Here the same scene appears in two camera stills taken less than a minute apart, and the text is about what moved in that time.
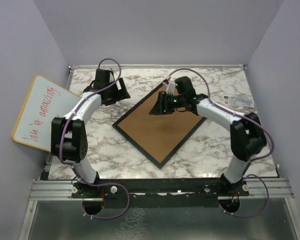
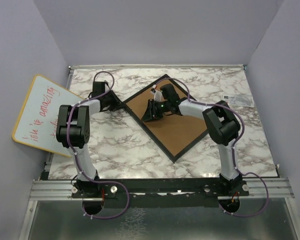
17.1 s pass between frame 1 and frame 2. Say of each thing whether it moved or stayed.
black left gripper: moved
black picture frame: moved
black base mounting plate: stayed
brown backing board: moved
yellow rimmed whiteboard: stayed
